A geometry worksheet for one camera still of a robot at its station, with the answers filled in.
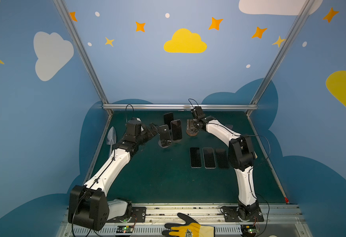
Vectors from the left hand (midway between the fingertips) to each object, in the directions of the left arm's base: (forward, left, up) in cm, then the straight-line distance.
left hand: (156, 130), depth 82 cm
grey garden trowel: (+5, +33, -18) cm, 38 cm away
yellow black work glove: (-44, -19, -19) cm, 52 cm away
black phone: (+19, -5, -11) cm, 22 cm away
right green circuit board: (-44, -47, -23) cm, 69 cm away
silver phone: (+4, -4, -10) cm, 11 cm away
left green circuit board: (-45, +14, -22) cm, 52 cm away
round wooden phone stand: (+9, -21, -11) cm, 25 cm away
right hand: (+17, -25, -11) cm, 32 cm away
